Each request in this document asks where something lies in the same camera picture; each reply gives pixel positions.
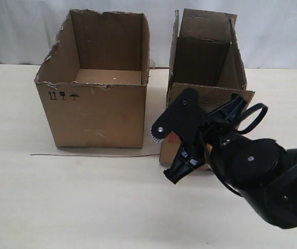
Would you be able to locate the small taped cardboard box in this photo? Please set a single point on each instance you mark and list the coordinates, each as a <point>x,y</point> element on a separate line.
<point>205,56</point>

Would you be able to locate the large torn cardboard box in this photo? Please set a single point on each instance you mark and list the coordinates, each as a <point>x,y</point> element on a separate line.
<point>93,82</point>

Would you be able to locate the thin dark line marker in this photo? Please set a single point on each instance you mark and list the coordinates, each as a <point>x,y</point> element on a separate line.
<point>97,156</point>

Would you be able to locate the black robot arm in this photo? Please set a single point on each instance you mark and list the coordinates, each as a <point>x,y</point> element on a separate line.
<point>260,171</point>

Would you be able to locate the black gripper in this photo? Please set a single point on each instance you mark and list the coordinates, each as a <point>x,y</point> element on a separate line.
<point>184,117</point>

